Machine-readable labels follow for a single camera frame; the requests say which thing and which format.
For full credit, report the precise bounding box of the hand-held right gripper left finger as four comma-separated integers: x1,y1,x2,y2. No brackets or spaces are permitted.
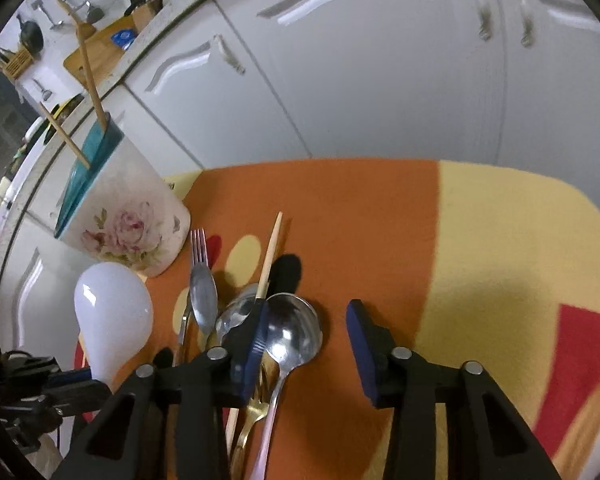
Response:
50,300,272,480

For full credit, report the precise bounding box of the white plastic bulb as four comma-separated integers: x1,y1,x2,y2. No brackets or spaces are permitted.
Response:
74,262,154,386

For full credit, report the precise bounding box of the black hanging pan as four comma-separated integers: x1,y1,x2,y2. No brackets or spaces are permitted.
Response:
19,19,45,53

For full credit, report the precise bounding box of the small silver spoon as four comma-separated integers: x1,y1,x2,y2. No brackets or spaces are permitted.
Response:
215,282,261,346
189,228,219,348

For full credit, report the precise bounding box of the wooden cutting board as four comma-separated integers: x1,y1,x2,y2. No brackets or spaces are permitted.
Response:
62,15,136,93

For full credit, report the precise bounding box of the metal ladle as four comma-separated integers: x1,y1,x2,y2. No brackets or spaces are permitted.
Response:
47,0,70,31

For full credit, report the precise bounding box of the white lidded container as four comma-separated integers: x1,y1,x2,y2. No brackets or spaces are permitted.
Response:
22,120,51,146

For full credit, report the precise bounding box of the silver table knife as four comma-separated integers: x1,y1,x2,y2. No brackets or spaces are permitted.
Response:
176,301,192,367

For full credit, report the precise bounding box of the floral white utensil holder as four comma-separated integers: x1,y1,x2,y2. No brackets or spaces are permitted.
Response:
54,112,192,279

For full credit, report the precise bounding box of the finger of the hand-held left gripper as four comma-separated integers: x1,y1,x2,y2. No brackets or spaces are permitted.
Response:
45,369,112,417

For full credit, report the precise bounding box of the wooden knife block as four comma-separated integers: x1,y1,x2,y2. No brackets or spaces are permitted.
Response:
125,0,163,31

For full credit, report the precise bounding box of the gold fork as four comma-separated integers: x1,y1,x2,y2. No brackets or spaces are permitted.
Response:
229,350,281,480

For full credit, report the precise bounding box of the wooden chopstick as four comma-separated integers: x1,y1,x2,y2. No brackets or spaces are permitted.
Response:
225,211,284,456
54,0,108,127
39,101,92,170

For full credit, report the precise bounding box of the orange and yellow printed mat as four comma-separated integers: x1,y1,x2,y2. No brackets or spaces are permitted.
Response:
72,158,600,480

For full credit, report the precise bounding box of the metal skimmer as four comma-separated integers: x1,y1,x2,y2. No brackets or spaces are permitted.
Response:
80,0,107,27

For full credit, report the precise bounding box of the large silver spoon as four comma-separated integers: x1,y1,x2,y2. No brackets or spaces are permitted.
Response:
247,291,324,480

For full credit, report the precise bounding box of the white cabinet door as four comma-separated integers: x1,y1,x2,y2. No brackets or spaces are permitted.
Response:
214,0,507,162
121,0,313,172
494,0,600,241
0,205,98,378

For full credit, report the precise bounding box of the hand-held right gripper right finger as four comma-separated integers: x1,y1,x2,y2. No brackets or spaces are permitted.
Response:
345,299,562,480

